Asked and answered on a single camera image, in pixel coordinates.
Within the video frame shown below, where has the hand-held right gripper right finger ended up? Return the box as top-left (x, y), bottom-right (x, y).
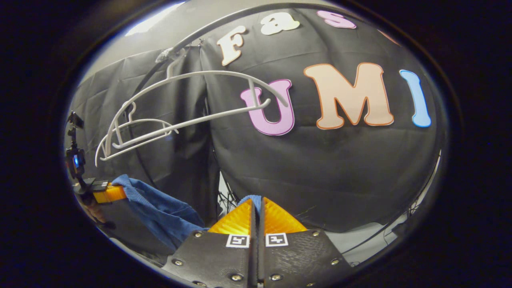
top-left (257, 197), bottom-right (354, 288)

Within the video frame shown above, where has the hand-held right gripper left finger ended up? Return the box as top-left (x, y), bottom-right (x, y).
top-left (162, 198), bottom-right (256, 288)

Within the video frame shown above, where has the blue corduroy jacket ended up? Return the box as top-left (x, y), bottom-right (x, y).
top-left (110, 174), bottom-right (262, 252)

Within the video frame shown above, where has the white plastic hanger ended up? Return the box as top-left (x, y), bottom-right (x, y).
top-left (105, 102), bottom-right (180, 150)

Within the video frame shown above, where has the white hanger with taped hook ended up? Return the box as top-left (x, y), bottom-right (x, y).
top-left (95, 46), bottom-right (289, 166)

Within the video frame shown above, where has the black tripod stand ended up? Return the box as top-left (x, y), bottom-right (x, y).
top-left (216, 172), bottom-right (240, 218)

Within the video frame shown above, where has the black backdrop cloth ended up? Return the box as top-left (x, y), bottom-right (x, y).
top-left (66, 6), bottom-right (444, 256)

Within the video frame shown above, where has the black clothes rail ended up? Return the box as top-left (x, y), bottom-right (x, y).
top-left (128, 3), bottom-right (360, 108)

